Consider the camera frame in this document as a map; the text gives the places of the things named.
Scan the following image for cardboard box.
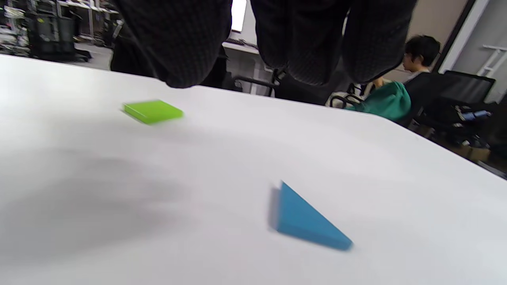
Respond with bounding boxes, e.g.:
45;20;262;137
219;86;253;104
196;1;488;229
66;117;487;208
452;143;492;163

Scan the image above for black equipment cart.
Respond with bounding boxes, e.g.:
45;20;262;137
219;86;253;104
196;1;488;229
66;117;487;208
25;12;92;63

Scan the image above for black armrest chair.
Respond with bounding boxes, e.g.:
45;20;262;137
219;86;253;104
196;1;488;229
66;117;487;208
233;68;286;98

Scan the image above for person's right hand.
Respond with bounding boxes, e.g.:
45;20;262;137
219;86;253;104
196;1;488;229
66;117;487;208
108;0;417;89

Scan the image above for green square block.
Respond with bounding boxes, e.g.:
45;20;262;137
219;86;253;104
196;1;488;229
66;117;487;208
123;99;185;125

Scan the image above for white desk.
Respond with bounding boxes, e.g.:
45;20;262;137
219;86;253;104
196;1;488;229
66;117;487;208
222;39;274;95

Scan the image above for blue triangle block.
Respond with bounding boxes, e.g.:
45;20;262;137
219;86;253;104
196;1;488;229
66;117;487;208
275;180;353;251

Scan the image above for white metal frame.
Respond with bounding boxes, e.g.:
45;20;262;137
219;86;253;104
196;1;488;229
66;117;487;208
477;44;507;78

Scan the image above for green bag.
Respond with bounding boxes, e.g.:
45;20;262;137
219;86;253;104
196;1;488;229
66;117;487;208
345;81;412;122

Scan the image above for black mesh office chair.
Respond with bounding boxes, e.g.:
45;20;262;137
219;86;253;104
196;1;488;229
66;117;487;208
404;70;496;137

